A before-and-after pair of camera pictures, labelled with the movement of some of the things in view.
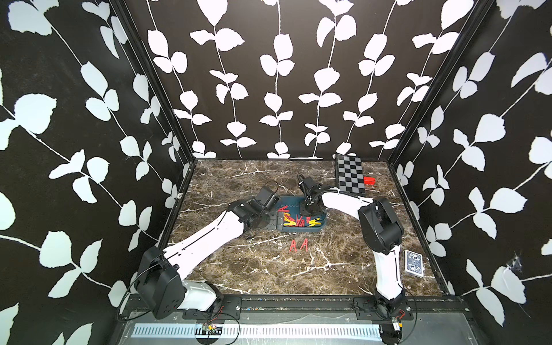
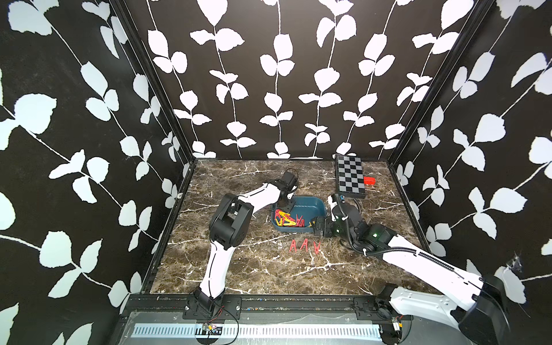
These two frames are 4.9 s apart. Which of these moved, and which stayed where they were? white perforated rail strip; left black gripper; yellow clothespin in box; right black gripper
Moved: right black gripper; left black gripper
Stayed: white perforated rail strip; yellow clothespin in box
